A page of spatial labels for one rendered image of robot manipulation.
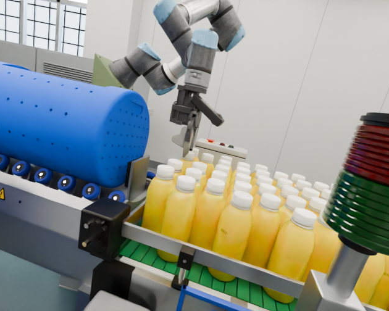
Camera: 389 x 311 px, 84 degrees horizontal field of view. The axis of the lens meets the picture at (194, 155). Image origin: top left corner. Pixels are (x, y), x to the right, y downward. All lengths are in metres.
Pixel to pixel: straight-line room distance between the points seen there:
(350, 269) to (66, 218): 0.61
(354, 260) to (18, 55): 3.09
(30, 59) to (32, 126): 2.38
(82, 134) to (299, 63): 3.37
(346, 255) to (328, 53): 3.63
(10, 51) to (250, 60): 2.90
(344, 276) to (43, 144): 0.61
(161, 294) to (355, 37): 3.84
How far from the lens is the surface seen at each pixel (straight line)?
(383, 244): 0.22
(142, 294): 0.52
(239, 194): 0.44
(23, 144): 0.69
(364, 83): 3.97
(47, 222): 0.71
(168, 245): 0.45
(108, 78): 1.17
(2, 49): 3.24
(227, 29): 1.08
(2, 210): 0.81
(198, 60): 0.65
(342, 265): 0.25
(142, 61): 1.19
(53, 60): 2.83
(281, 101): 3.55
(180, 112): 0.65
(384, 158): 0.20
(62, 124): 0.59
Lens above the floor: 1.24
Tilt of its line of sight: 14 degrees down
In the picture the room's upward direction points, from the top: 12 degrees clockwise
